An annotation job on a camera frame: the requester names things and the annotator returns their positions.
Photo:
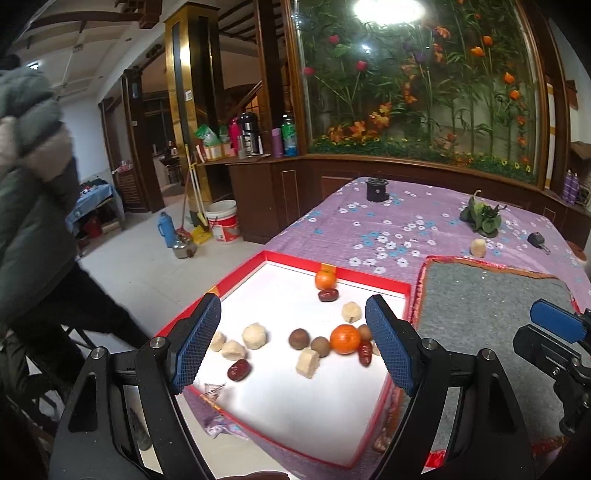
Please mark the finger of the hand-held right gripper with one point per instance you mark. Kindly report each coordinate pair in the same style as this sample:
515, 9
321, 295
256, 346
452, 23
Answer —
535, 341
554, 318

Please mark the round white pot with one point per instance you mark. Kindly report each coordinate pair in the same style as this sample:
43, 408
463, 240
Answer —
581, 253

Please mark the black car key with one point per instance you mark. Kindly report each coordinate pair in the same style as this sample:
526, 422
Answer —
537, 240

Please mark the red thermos flask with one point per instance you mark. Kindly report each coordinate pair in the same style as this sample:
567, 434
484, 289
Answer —
234, 134

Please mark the clear plastic wrapper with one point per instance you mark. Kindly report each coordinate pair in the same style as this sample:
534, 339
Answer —
213, 392

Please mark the purple bottle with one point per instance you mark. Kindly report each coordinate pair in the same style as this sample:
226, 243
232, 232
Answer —
276, 144

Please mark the blue thermos jug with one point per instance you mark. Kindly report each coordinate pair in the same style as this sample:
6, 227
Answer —
165, 229

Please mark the brown longan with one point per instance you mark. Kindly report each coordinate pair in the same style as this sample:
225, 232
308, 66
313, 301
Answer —
320, 346
364, 332
298, 339

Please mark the purple floral tablecloth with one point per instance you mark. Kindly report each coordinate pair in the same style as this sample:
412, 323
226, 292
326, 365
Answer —
392, 221

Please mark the orange mandarin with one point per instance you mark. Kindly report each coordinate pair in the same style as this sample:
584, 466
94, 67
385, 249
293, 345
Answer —
345, 339
325, 279

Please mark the green plastic bottle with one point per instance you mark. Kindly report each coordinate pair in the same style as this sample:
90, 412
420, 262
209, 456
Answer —
288, 134

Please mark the blue table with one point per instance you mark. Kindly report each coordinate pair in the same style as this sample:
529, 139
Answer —
92, 196

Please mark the red date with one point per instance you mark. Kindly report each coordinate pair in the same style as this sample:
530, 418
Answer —
364, 355
238, 370
328, 295

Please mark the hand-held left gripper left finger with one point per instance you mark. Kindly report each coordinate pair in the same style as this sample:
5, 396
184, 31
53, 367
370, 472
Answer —
196, 344

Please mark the slatted wooden cabinet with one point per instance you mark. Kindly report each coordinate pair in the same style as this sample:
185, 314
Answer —
130, 184

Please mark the golden pillar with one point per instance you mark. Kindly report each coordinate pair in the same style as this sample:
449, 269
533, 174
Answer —
180, 92

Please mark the white plastic bucket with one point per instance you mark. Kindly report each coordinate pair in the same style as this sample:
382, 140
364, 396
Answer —
222, 221

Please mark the green leafy vegetable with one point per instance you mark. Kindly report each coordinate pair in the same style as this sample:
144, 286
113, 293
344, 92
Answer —
482, 214

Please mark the beige pastry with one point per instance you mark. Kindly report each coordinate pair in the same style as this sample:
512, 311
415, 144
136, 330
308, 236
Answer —
308, 362
233, 350
351, 311
255, 335
217, 341

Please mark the grey felt mat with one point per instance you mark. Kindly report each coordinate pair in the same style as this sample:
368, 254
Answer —
485, 300

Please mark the metal kettle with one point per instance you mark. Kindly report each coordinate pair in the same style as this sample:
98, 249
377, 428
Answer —
184, 248

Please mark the dark wooden sideboard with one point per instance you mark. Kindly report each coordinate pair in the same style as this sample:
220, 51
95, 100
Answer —
277, 194

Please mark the beige walnut on tablecloth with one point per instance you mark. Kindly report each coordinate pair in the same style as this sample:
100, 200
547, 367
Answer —
478, 248

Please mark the person's left hand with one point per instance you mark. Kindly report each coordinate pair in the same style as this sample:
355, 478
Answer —
254, 476

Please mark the green plastic bag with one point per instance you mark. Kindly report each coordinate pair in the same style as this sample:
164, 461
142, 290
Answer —
205, 135

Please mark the small cardboard box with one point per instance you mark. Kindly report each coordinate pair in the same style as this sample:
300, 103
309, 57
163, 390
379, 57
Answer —
216, 151

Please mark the yellow broom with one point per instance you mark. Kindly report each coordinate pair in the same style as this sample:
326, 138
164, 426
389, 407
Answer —
196, 203

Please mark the artificial flower display case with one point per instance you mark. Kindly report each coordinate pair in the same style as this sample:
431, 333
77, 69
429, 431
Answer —
415, 92

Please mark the wooden chair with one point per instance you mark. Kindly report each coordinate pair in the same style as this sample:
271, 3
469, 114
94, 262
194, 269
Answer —
46, 383

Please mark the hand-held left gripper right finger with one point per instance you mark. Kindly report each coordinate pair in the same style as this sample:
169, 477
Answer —
392, 346

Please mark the red box with white inside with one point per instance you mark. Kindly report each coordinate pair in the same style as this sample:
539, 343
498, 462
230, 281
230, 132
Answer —
277, 406

